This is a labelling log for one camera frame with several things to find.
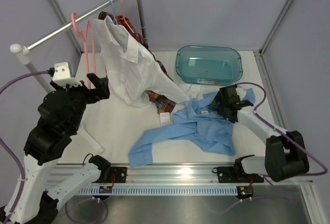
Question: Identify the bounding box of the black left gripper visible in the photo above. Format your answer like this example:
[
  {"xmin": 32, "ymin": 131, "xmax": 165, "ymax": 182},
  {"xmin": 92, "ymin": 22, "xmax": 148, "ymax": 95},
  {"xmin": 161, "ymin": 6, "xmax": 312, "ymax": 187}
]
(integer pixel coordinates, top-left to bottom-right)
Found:
[{"xmin": 53, "ymin": 73, "xmax": 110, "ymax": 132}]

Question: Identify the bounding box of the light blue shirt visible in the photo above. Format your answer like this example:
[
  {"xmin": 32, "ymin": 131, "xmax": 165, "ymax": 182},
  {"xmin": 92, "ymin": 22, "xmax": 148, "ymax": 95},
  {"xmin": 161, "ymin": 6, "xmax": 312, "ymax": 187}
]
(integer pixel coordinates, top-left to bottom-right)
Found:
[{"xmin": 128, "ymin": 88, "xmax": 256, "ymax": 168}]

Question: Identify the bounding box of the pink plastic hanger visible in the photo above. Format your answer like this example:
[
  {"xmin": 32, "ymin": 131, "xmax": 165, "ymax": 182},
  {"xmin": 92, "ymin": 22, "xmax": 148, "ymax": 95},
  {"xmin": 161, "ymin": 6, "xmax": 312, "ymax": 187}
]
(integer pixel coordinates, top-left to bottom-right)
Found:
[{"xmin": 71, "ymin": 12, "xmax": 98, "ymax": 89}]

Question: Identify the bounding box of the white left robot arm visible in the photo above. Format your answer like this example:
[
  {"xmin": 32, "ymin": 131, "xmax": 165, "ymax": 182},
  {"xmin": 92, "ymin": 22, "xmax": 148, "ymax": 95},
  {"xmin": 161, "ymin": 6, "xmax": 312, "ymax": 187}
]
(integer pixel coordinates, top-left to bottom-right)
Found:
[{"xmin": 1, "ymin": 73, "xmax": 111, "ymax": 223}]

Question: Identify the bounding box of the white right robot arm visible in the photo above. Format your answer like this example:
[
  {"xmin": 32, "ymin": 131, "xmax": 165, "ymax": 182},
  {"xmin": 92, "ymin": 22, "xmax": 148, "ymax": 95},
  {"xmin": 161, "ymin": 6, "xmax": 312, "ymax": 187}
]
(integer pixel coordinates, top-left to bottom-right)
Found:
[{"xmin": 209, "ymin": 84, "xmax": 310, "ymax": 182}]

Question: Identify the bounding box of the white shirt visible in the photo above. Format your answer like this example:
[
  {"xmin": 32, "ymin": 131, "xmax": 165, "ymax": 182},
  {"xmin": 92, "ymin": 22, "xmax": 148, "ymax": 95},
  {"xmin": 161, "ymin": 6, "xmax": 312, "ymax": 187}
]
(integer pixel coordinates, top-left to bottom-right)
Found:
[{"xmin": 92, "ymin": 17, "xmax": 201, "ymax": 107}]

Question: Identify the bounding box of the red plaid shirt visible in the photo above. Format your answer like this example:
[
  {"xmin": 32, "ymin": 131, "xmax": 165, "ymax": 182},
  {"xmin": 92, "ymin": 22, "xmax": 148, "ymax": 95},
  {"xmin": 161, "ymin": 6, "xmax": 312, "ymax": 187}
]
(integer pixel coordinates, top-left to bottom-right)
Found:
[{"xmin": 98, "ymin": 11, "xmax": 176, "ymax": 114}]

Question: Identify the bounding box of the pink hanger on rack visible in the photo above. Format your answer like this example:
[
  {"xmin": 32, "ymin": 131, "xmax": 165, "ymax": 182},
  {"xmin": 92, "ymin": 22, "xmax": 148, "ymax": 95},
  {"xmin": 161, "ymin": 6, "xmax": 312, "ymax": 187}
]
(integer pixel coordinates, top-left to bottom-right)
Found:
[{"xmin": 120, "ymin": 0, "xmax": 135, "ymax": 33}]

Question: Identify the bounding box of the teal plastic tub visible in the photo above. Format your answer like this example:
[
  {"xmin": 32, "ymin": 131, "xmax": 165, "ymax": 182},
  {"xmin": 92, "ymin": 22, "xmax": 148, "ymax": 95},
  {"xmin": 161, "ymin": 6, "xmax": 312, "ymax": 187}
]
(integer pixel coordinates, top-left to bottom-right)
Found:
[{"xmin": 175, "ymin": 45, "xmax": 243, "ymax": 85}]

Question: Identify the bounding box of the white paper tag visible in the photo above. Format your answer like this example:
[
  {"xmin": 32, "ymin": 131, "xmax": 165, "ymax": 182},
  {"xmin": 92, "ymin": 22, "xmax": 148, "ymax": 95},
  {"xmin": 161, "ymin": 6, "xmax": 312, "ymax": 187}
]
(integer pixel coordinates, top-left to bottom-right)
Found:
[{"xmin": 159, "ymin": 112, "xmax": 171, "ymax": 126}]

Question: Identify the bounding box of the metal clothes rack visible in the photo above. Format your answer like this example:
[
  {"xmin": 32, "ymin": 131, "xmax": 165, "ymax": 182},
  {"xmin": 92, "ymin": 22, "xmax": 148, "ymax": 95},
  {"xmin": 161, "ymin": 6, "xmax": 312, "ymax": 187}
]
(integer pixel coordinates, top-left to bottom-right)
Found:
[{"xmin": 9, "ymin": 0, "xmax": 149, "ymax": 155}]

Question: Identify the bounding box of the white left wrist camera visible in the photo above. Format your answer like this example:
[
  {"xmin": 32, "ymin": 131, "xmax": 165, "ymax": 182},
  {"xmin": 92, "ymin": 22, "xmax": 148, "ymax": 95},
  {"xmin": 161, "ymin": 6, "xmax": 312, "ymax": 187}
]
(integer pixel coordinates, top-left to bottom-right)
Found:
[{"xmin": 52, "ymin": 62, "xmax": 82, "ymax": 89}]

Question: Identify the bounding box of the aluminium frame rail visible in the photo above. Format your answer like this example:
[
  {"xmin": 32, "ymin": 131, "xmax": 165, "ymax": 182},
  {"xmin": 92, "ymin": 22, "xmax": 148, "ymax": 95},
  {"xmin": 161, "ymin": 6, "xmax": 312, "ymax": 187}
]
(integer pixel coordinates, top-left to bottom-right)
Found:
[{"xmin": 47, "ymin": 163, "xmax": 313, "ymax": 185}]

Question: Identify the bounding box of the white slotted cable duct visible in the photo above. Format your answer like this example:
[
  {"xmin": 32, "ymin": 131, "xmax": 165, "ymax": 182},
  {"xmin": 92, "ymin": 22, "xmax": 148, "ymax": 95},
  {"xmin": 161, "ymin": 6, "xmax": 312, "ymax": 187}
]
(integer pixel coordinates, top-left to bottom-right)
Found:
[{"xmin": 77, "ymin": 185, "xmax": 238, "ymax": 196}]

